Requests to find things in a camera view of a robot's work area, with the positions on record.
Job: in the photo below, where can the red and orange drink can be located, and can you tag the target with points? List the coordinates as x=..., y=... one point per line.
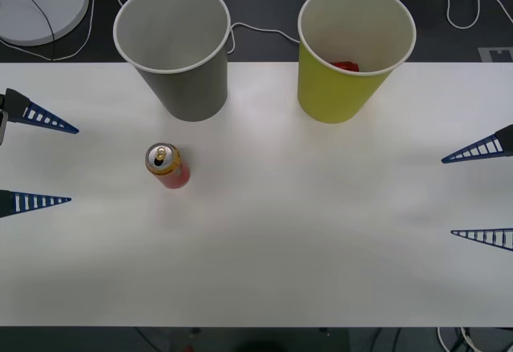
x=172, y=173

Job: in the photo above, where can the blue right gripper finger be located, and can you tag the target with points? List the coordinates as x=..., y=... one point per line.
x=503, y=239
x=504, y=139

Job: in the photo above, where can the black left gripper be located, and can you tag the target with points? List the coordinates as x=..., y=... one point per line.
x=2, y=127

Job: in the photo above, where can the round pale grey disc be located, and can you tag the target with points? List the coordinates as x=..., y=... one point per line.
x=60, y=3

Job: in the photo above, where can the grey floor marker plate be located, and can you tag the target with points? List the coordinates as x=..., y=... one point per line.
x=491, y=54

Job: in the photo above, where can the grey plastic waste bin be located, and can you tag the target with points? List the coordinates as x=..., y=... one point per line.
x=192, y=91

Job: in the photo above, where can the yellow-green plastic waste bin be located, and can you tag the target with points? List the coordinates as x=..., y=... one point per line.
x=332, y=95

